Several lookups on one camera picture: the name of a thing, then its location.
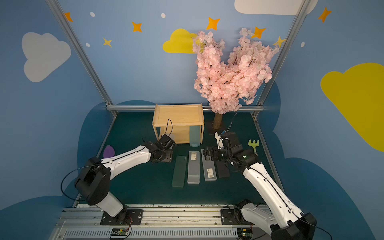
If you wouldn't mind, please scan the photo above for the wide frosted pencil case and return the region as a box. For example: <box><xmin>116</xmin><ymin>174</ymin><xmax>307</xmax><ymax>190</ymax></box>
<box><xmin>187</xmin><ymin>151</ymin><xmax>200</xmax><ymax>185</ymax></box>

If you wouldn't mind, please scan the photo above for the narrow frosted pencil case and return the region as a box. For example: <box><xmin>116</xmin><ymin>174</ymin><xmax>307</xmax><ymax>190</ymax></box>
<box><xmin>201</xmin><ymin>149</ymin><xmax>217</xmax><ymax>182</ymax></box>

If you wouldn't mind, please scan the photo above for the light blue pencil case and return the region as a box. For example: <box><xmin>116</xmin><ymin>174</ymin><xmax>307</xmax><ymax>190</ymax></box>
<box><xmin>189</xmin><ymin>126</ymin><xmax>201</xmax><ymax>148</ymax></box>

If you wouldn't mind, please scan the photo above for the dark green pencil case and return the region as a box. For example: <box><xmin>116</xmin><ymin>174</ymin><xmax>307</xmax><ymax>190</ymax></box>
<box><xmin>172</xmin><ymin>156</ymin><xmax>188</xmax><ymax>188</ymax></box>

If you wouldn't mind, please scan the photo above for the black pencil case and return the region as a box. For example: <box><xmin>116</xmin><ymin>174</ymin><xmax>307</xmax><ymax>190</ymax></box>
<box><xmin>216</xmin><ymin>162</ymin><xmax>230</xmax><ymax>179</ymax></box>

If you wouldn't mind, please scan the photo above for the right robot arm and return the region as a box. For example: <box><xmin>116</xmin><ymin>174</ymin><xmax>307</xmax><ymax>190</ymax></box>
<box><xmin>202</xmin><ymin>147</ymin><xmax>317</xmax><ymax>240</ymax></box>

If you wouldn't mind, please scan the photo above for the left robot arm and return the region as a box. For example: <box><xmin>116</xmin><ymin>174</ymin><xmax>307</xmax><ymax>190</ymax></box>
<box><xmin>75</xmin><ymin>141</ymin><xmax>176</xmax><ymax>218</ymax></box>

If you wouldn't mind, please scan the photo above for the wooden two-tier shelf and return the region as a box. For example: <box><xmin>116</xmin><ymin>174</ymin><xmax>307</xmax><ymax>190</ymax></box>
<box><xmin>152</xmin><ymin>107</ymin><xmax>205</xmax><ymax>144</ymax></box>

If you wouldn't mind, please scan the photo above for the green toy rake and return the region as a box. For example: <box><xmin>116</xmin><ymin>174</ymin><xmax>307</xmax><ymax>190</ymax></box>
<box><xmin>248</xmin><ymin>140</ymin><xmax>260</xmax><ymax>154</ymax></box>

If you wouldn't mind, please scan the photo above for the purple toy trowel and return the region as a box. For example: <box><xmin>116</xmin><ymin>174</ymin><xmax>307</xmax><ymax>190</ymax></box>
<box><xmin>103</xmin><ymin>145</ymin><xmax>115</xmax><ymax>158</ymax></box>

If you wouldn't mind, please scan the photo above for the pink cherry blossom tree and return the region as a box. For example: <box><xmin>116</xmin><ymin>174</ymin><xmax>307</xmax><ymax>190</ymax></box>
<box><xmin>193</xmin><ymin>28</ymin><xmax>284</xmax><ymax>129</ymax></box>

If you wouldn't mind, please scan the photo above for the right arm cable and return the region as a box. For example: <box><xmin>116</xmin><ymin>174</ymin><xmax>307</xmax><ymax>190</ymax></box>
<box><xmin>227</xmin><ymin>113</ymin><xmax>334</xmax><ymax>240</ymax></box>

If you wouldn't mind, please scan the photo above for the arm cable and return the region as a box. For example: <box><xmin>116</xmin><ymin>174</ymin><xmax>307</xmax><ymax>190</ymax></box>
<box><xmin>227</xmin><ymin>113</ymin><xmax>334</xmax><ymax>240</ymax></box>
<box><xmin>59</xmin><ymin>118</ymin><xmax>175</xmax><ymax>202</ymax></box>

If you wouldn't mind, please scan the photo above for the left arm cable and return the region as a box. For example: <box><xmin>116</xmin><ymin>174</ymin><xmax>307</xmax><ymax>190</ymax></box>
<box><xmin>59</xmin><ymin>118</ymin><xmax>175</xmax><ymax>202</ymax></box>

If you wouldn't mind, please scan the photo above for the aluminium frame back bar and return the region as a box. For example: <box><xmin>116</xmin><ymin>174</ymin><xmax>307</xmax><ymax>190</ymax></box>
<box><xmin>106</xmin><ymin>104</ymin><xmax>264</xmax><ymax>112</ymax></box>

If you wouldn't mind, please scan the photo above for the right aluminium frame post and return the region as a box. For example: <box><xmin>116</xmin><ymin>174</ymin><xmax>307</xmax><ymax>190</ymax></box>
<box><xmin>252</xmin><ymin>0</ymin><xmax>312</xmax><ymax>119</ymax></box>

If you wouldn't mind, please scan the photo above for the aluminium frame post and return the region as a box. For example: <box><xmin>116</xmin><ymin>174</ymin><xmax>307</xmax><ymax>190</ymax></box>
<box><xmin>252</xmin><ymin>0</ymin><xmax>312</xmax><ymax>119</ymax></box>
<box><xmin>46</xmin><ymin>0</ymin><xmax>113</xmax><ymax>107</ymax></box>

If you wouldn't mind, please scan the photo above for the left aluminium frame post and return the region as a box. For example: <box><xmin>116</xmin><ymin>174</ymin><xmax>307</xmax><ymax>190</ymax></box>
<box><xmin>46</xmin><ymin>0</ymin><xmax>113</xmax><ymax>107</ymax></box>

